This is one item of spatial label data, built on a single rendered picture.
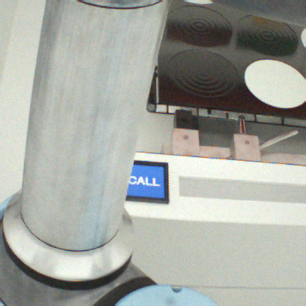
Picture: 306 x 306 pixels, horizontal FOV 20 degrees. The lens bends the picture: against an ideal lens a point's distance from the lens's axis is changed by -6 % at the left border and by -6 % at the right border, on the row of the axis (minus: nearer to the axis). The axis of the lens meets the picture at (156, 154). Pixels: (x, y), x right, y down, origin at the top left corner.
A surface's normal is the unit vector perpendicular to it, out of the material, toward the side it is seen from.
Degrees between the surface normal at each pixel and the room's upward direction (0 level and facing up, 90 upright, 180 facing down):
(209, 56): 0
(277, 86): 0
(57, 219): 84
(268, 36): 0
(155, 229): 90
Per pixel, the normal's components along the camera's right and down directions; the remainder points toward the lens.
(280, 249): 0.01, 0.75
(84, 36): -0.23, 0.64
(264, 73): 0.14, -0.66
